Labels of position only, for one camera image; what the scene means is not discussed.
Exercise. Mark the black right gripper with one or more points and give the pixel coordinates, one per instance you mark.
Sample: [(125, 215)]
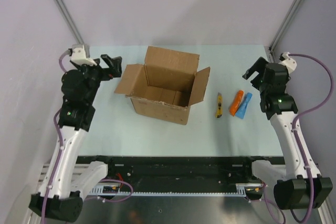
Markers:
[(259, 66)]

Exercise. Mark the right aluminium frame post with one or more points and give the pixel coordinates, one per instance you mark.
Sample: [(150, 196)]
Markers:
[(289, 17)]

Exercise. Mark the left aluminium frame post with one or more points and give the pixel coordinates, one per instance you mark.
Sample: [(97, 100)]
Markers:
[(61, 5)]

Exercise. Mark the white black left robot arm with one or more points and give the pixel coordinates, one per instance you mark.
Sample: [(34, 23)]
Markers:
[(60, 197)]

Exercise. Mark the grey slotted cable duct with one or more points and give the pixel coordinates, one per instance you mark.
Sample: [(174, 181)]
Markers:
[(107, 191)]

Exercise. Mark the orange cylindrical tube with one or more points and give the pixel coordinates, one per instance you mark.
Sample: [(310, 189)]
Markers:
[(236, 102)]

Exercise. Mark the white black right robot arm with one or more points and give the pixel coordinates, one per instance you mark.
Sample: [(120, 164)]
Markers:
[(299, 184)]

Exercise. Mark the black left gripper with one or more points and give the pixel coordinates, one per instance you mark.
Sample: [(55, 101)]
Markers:
[(107, 73)]

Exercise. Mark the yellow utility knife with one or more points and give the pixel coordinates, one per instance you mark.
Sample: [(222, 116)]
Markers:
[(219, 110)]

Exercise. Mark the blue cylindrical tube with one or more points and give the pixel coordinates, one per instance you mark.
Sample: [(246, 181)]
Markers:
[(240, 113)]

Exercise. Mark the brown cardboard express box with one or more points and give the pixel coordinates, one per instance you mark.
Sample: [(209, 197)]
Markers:
[(166, 85)]

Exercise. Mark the aluminium frame post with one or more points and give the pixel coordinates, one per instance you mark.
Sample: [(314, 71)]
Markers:
[(61, 5), (289, 17)]

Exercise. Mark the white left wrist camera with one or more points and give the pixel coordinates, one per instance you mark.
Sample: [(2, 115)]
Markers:
[(81, 55)]

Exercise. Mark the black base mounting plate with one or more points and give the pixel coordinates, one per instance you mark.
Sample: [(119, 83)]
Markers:
[(228, 169)]

